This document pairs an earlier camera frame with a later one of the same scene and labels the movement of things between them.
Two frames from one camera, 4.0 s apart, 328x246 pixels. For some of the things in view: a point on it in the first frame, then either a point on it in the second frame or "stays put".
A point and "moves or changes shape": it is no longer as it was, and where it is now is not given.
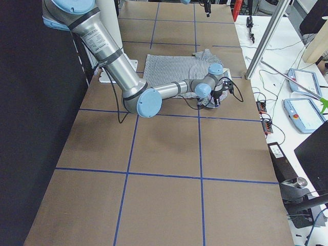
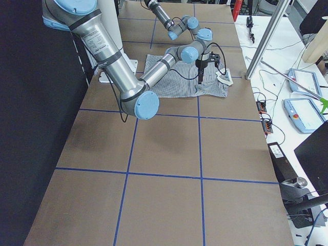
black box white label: [284, 170] stays put
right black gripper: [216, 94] to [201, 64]
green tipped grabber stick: [324, 102] stays put
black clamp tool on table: [249, 24] stays put
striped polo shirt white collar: [159, 71] moves or changes shape
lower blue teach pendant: [304, 114] stays put
